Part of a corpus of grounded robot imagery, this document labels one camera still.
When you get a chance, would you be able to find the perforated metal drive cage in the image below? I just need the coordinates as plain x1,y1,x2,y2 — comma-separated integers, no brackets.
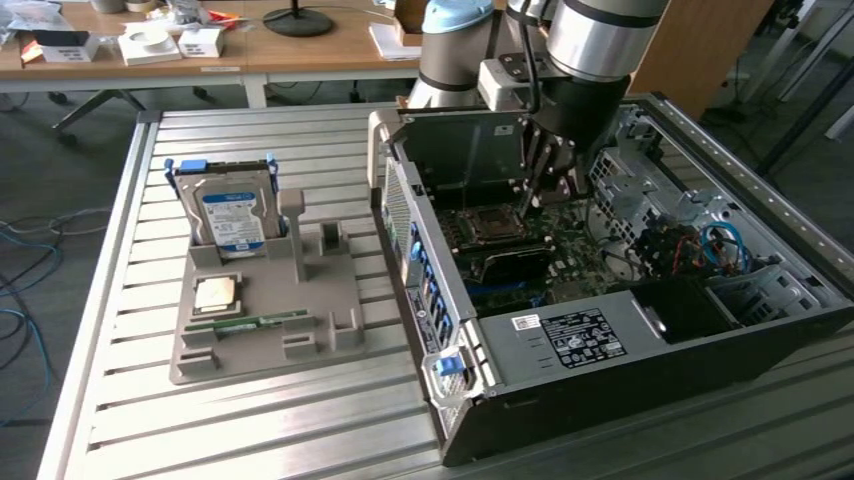
585,144,693,244

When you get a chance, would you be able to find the blue floor cable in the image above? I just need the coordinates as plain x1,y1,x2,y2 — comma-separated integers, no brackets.
0,239,66,426

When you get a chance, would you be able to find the grey parts rack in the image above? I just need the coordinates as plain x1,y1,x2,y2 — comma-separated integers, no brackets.
166,187,379,386

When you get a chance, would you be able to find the black PC case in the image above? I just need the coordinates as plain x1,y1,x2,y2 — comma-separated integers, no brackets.
369,91,854,469

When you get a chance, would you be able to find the clear plastic bag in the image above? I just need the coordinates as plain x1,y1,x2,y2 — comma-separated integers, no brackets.
0,2,75,39

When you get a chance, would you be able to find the silver CPU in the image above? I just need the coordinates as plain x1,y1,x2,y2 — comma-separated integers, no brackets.
191,277,241,316

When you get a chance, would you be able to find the white box black lid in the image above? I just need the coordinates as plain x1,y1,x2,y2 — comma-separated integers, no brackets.
31,29,102,64

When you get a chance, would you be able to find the wooden desk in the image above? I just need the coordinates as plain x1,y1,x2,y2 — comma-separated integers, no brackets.
0,0,613,146

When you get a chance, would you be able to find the white small box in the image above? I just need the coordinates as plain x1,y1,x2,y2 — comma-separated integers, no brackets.
178,27,227,59

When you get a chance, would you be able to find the green RAM stick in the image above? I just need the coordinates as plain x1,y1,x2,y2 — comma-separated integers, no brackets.
185,309,310,336

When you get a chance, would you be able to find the blue expansion slot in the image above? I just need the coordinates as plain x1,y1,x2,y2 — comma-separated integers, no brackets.
465,279,533,297

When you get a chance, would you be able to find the blue wire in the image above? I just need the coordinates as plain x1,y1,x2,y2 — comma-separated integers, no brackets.
700,219,756,276

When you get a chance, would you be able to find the black lamp base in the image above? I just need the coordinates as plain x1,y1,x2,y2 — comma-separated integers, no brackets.
262,0,335,39

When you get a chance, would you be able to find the green graphics card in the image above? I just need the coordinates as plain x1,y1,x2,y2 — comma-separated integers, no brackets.
459,242,550,287

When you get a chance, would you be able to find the brown cardboard box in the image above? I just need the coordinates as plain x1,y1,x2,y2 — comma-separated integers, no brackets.
390,0,433,36

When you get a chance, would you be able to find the grey metal disk bay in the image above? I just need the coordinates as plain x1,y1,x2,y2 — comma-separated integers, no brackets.
704,264,826,329

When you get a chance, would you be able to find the grey power supply unit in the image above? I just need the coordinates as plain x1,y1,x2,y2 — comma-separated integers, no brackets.
477,289,669,389

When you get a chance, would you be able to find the white floor cable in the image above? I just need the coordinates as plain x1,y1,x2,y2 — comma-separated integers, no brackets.
0,207,113,236

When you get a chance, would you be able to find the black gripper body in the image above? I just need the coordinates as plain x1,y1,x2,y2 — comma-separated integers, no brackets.
530,73,636,154

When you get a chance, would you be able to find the white flat box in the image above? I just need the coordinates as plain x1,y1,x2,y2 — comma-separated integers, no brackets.
118,27,183,67

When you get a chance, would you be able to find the wooden cabinet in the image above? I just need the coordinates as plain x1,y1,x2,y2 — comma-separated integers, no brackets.
573,0,780,121

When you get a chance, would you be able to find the green motherboard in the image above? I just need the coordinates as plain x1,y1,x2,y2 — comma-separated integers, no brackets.
433,192,642,309

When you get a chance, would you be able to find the grey chipset heatsink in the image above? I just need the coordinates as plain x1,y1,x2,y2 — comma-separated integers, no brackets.
550,281,606,304

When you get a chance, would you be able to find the CPU socket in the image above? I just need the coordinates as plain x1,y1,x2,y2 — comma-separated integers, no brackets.
457,205,529,241

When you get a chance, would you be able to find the hard disk blue caddy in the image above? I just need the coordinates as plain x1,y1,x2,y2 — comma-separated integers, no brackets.
162,157,290,261

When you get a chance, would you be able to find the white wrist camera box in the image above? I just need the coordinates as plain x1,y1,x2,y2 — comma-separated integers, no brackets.
478,53,556,109

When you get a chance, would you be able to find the white paper stack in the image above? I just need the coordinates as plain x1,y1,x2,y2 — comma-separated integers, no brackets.
370,22,423,62

